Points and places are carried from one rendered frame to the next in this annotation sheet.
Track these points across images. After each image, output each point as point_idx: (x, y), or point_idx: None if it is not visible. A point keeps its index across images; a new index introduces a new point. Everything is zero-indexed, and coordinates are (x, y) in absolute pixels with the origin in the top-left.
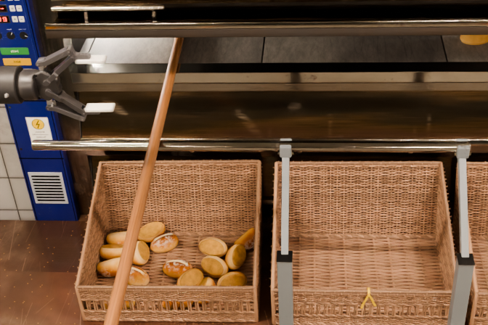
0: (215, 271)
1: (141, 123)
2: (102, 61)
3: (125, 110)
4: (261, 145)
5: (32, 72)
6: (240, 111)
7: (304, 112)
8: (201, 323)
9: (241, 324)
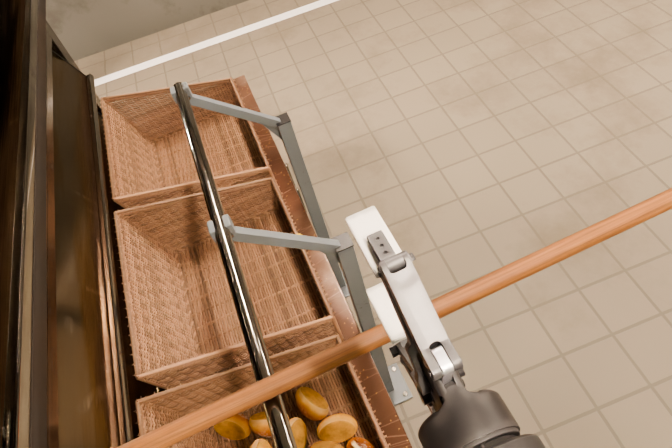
0: (302, 431)
1: None
2: (375, 208)
3: None
4: (231, 246)
5: (467, 398)
6: (80, 404)
7: (76, 314)
8: (376, 417)
9: (357, 373)
